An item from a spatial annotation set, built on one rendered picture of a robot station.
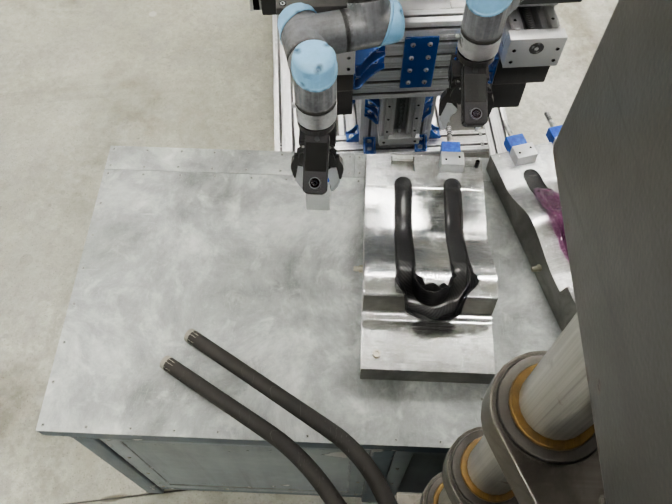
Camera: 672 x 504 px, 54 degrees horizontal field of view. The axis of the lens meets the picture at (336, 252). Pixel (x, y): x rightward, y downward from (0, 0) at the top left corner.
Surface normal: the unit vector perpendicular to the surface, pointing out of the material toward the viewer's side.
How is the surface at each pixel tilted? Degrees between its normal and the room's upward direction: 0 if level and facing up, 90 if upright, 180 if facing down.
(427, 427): 0
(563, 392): 90
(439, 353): 0
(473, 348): 0
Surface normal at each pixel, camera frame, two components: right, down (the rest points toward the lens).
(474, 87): 0.00, -0.01
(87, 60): 0.00, -0.50
